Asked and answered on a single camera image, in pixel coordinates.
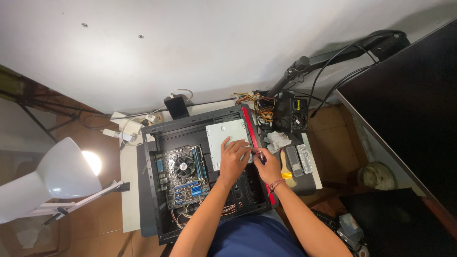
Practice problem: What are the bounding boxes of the crumpled white cloth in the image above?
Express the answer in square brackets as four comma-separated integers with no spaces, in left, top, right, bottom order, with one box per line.
[263,131,292,154]

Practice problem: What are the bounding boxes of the white desk lamp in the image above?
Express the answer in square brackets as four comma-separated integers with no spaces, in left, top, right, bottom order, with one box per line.
[0,137,131,227]

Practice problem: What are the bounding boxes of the person's left hand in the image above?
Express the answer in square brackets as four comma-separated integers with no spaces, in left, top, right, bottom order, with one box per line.
[219,136,253,180]

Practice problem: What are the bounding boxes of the black bag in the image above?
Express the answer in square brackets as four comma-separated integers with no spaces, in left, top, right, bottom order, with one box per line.
[338,188,457,257]

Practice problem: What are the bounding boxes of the black phone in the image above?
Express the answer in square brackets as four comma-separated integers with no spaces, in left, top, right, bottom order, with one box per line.
[164,94,190,120]

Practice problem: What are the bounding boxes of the person's blue shirt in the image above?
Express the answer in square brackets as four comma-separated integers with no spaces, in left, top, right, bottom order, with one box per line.
[206,213,308,257]

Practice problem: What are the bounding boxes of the person's right hand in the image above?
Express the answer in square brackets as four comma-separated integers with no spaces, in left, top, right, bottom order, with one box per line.
[252,147,283,185]

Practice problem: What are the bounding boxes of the black monitor cables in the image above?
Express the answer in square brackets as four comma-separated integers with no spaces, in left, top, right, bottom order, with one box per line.
[286,31,397,119]

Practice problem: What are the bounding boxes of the motherboard with blue slots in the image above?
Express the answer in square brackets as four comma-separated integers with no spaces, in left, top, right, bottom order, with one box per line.
[155,144,211,211]

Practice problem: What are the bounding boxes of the white cable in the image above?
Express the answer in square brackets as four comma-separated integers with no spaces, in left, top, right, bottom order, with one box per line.
[169,89,194,103]

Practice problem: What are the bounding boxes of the clear plastic packets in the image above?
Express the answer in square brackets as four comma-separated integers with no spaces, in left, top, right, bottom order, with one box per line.
[336,213,365,251]

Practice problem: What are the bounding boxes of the black tripod stand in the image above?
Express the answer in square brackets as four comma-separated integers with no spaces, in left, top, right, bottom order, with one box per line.
[0,64,109,144]

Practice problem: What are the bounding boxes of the bundle of power supply cables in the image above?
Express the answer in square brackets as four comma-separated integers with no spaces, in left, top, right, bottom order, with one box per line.
[233,91,278,131]

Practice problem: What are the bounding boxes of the black processor cooler fan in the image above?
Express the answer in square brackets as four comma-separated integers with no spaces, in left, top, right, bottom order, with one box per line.
[173,155,196,178]

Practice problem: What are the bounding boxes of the white power strip with plugs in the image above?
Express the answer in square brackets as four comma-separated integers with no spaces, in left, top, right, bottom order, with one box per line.
[101,111,164,147]

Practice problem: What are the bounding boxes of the wooden handled brush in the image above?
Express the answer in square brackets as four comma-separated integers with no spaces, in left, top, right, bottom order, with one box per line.
[279,149,298,189]

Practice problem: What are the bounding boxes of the grey bit set case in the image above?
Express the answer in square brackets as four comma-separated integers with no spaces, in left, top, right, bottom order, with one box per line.
[285,145,304,178]

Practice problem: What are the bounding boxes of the black computer case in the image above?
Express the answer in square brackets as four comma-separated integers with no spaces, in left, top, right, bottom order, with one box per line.
[141,104,280,246]

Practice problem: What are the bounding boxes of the bundle of case wires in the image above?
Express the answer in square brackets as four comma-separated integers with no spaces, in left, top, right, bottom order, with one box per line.
[171,199,238,230]

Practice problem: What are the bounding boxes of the round grey object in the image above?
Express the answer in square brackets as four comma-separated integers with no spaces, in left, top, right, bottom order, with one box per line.
[357,161,397,191]

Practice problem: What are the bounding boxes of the black monitor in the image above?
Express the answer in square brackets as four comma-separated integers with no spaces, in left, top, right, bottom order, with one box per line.
[333,17,457,219]

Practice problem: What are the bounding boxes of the black power supply unit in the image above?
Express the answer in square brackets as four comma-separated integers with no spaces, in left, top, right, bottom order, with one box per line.
[273,97,308,133]

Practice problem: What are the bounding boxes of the grey metal optical drive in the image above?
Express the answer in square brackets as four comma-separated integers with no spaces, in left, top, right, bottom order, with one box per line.
[206,119,253,171]

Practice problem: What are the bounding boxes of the red beaded bracelet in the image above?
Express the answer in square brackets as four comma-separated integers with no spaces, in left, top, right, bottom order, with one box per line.
[268,178,286,193]

